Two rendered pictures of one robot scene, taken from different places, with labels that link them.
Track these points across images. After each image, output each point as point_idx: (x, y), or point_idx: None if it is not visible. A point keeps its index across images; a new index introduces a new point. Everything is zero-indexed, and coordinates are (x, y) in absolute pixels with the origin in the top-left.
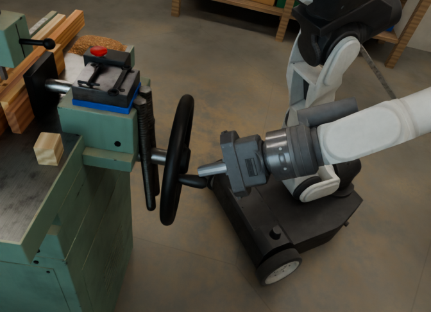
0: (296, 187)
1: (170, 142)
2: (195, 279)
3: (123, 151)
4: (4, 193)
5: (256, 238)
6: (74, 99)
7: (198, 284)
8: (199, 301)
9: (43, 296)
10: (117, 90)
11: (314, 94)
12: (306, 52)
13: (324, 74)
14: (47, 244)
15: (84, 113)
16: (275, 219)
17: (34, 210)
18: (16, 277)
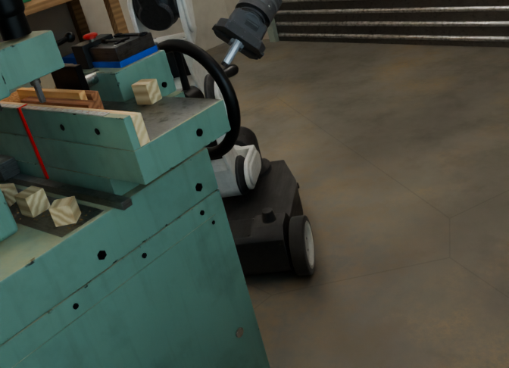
0: (235, 177)
1: (195, 51)
2: (261, 334)
3: (170, 91)
4: (167, 110)
5: (260, 238)
6: (120, 61)
7: (268, 332)
8: (288, 335)
9: (217, 290)
10: (142, 32)
11: None
12: (156, 19)
13: (185, 20)
14: (204, 169)
15: (135, 67)
16: (252, 219)
17: (198, 98)
18: (192, 265)
